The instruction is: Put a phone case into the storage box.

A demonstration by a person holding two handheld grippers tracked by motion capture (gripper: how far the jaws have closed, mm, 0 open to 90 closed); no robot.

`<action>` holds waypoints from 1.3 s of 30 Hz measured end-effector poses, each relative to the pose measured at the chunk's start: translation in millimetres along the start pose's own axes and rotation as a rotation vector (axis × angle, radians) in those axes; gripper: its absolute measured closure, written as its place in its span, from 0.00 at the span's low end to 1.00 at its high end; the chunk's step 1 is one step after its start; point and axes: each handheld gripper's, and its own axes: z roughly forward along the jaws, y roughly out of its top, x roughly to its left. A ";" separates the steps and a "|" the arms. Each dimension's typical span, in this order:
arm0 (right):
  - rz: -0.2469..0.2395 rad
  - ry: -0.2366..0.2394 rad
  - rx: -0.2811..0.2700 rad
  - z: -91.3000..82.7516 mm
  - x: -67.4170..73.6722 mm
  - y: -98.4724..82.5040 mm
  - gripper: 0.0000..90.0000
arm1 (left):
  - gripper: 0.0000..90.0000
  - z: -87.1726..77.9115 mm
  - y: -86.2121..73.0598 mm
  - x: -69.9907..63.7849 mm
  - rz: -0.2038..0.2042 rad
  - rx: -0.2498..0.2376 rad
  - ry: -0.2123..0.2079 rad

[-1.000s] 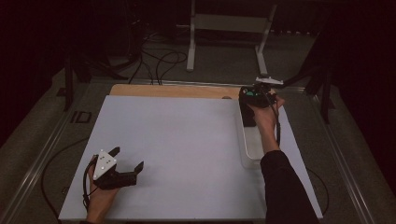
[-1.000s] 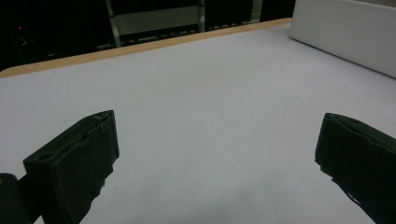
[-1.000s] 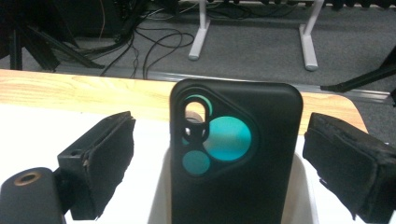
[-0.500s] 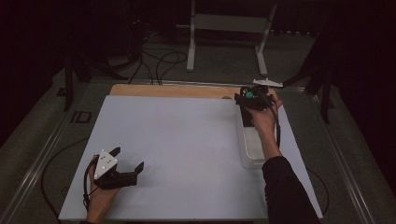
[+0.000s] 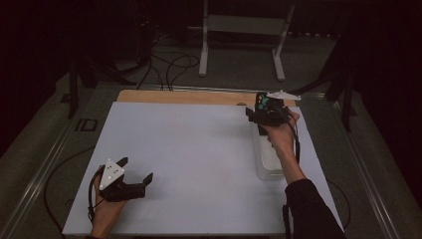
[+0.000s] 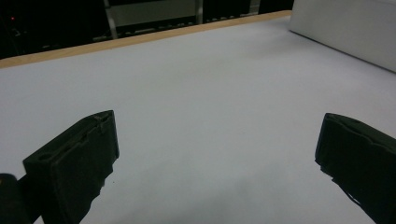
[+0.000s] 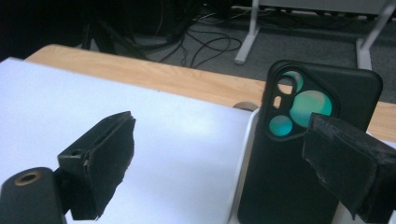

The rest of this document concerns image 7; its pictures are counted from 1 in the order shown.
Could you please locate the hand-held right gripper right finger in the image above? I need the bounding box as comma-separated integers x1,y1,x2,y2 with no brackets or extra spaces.
302,112,396,224

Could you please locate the white metal stand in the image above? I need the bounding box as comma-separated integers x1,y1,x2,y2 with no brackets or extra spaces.
233,0,396,71

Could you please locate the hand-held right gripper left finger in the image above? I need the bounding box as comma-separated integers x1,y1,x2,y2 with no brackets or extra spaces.
55,110,137,221

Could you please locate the black stand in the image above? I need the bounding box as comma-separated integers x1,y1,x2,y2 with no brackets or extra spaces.
82,18,148,60

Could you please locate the black looped floor cable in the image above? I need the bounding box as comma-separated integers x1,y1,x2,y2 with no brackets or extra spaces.
189,29,243,69

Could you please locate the black straight floor cable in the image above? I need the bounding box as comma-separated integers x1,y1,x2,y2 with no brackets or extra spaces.
134,18,200,63

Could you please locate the black phone case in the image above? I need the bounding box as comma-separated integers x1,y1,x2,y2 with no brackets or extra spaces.
236,59,384,224

